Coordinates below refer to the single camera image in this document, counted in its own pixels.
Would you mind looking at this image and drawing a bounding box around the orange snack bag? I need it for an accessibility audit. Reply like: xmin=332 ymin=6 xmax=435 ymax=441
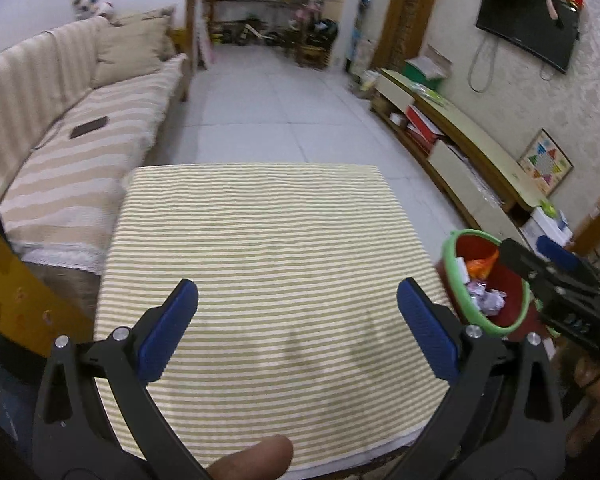
xmin=466 ymin=250 xmax=500 ymax=282

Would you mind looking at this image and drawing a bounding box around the white paper ball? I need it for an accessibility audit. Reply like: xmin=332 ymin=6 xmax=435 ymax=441
xmin=466 ymin=281 xmax=507 ymax=316

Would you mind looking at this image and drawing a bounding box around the white blue carton box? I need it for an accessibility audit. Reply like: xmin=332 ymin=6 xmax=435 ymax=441
xmin=455 ymin=257 xmax=471 ymax=285

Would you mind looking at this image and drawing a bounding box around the right hand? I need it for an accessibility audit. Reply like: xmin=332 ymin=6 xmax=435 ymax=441
xmin=566 ymin=356 xmax=600 ymax=457

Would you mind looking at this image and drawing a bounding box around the left hand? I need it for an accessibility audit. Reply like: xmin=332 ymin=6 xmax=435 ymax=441
xmin=207 ymin=434 xmax=294 ymax=480

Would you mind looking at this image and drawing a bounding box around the white box by cabinet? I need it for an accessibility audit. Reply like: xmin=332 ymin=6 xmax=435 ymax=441
xmin=520 ymin=207 xmax=572 ymax=247

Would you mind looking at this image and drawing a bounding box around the red bin green rim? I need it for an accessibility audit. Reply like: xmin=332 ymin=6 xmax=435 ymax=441
xmin=439 ymin=229 xmax=532 ymax=341

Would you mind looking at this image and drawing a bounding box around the curved TV cabinet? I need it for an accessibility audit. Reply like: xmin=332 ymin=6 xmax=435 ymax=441
xmin=370 ymin=68 xmax=543 ymax=242

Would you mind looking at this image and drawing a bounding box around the chinese checkers board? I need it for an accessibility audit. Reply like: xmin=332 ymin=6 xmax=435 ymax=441
xmin=518 ymin=129 xmax=573 ymax=196

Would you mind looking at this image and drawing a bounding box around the green checked tablecloth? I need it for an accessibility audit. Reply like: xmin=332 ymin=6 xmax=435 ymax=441
xmin=95 ymin=164 xmax=448 ymax=479

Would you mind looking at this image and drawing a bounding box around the beige striped sofa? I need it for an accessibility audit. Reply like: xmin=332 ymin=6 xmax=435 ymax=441
xmin=0 ymin=6 xmax=190 ymax=314

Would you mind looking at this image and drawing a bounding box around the black phone on sofa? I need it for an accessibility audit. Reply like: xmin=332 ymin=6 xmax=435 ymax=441
xmin=69 ymin=116 xmax=109 ymax=140

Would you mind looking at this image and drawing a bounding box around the white standing air conditioner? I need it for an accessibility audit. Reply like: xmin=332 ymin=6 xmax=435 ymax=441
xmin=322 ymin=0 xmax=351 ymax=66

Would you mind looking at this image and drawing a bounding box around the balance bike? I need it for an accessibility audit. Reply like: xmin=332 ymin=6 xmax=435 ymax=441
xmin=235 ymin=23 xmax=280 ymax=47

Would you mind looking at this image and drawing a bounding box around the beige cushion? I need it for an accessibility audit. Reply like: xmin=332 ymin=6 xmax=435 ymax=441
xmin=91 ymin=18 xmax=166 ymax=89

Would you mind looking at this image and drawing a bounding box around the plush toy on sofa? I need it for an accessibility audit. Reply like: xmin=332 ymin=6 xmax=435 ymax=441
xmin=72 ymin=0 xmax=116 ymax=22

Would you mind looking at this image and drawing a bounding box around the wall mounted black television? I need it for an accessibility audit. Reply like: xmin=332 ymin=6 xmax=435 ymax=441
xmin=476 ymin=0 xmax=580 ymax=74

